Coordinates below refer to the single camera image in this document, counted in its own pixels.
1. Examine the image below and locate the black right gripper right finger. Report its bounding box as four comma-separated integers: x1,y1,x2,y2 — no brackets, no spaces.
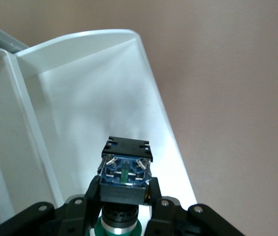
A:
145,178,243,236

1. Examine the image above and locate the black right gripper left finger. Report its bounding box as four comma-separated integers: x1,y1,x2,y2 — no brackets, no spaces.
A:
0,176,102,236

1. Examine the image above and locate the green push button switch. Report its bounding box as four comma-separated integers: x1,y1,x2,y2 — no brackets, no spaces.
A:
93,136,153,236

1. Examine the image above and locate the white plastic drawer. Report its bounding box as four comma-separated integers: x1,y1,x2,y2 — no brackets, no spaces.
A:
15,29,198,236
0,46,63,236

